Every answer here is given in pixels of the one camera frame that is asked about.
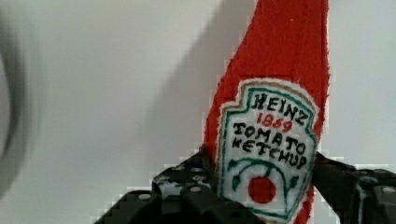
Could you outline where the red plush ketchup bottle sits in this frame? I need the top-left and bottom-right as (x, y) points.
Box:
(204, 0), (330, 224)

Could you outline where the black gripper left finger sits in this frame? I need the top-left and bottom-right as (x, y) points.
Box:
(94, 147), (265, 224)

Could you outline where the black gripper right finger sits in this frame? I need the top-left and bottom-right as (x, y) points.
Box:
(312, 153), (396, 224)

